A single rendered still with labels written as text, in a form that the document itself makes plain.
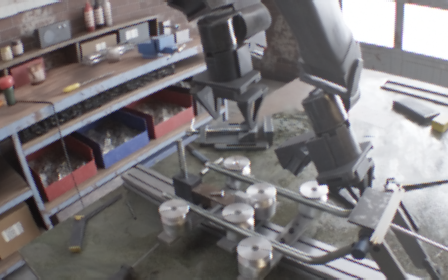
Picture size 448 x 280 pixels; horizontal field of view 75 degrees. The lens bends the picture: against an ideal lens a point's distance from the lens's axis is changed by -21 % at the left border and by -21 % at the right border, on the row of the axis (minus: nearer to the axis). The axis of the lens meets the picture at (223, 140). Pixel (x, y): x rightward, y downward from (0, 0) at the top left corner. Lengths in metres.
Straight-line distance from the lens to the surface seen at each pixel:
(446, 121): 1.16
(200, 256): 0.63
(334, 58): 0.41
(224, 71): 0.58
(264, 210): 0.61
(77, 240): 0.71
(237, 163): 0.71
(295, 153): 0.55
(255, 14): 0.60
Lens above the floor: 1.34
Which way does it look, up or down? 28 degrees down
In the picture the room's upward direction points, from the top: 4 degrees counter-clockwise
